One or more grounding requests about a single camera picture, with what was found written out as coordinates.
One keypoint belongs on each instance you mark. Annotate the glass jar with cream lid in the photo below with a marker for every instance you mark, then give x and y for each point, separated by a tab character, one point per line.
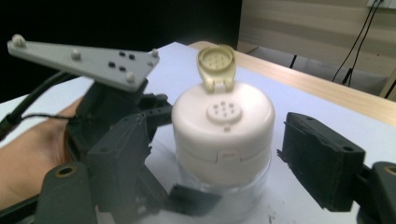
222	137

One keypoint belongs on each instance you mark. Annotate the dark curtain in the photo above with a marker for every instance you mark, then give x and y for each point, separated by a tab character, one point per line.
124	21

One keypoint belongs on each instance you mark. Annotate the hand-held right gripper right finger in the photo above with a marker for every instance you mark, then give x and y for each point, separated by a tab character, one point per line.
323	165

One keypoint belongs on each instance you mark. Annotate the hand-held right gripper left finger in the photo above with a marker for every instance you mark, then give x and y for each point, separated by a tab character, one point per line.
120	161

